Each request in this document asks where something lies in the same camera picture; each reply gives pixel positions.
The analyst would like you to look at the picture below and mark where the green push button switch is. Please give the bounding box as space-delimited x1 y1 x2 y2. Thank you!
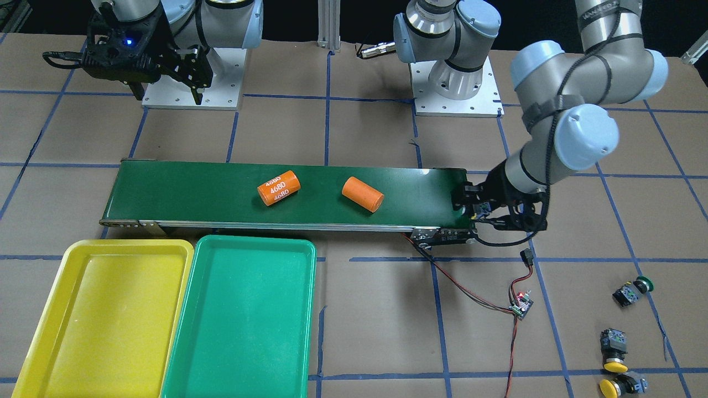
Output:
612 275 654 307

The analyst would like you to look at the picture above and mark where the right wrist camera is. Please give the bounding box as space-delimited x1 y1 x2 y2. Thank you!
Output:
42 7 170 84

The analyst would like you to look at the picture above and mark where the yellow push button switch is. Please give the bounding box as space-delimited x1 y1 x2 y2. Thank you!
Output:
600 328 629 374
598 373 648 397

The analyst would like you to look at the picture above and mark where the orange cylinder with 4680 print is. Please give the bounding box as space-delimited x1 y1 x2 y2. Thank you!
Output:
256 170 301 206

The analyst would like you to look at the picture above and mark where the small motor controller board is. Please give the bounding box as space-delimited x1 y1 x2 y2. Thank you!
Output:
508 291 534 320

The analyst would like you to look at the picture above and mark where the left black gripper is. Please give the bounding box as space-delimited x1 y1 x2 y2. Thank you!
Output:
451 162 544 218

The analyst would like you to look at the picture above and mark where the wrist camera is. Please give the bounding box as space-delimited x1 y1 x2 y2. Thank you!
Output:
470 198 550 247
42 7 170 84

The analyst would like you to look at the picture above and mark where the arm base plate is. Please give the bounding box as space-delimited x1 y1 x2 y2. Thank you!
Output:
142 47 247 111
409 58 504 118

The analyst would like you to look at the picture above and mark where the plain orange cylinder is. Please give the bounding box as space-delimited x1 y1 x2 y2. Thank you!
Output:
341 176 385 213

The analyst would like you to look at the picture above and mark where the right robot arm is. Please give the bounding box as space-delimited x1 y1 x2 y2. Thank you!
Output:
80 1 264 111

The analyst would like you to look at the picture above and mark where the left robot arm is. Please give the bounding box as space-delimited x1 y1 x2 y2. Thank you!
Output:
393 1 668 232

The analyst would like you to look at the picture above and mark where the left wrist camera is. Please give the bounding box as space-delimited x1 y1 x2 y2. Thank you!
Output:
470 198 550 247

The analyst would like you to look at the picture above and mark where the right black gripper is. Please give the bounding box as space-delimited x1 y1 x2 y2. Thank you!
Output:
132 45 214 106

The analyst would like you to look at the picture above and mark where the green conveyor belt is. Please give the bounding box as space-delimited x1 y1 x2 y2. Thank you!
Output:
100 159 470 232

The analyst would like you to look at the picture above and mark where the black inline connector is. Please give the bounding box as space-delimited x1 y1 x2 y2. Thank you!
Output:
520 248 534 269

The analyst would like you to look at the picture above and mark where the yellow plastic tray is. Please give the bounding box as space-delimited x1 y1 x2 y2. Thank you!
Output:
12 239 193 397

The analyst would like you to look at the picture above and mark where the red black wire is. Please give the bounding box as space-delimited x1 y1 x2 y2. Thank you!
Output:
401 232 534 398

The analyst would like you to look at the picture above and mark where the aluminium frame post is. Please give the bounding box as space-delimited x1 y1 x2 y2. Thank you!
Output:
317 0 341 53

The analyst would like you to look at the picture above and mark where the green plastic tray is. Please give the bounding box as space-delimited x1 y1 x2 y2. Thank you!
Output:
161 235 317 397

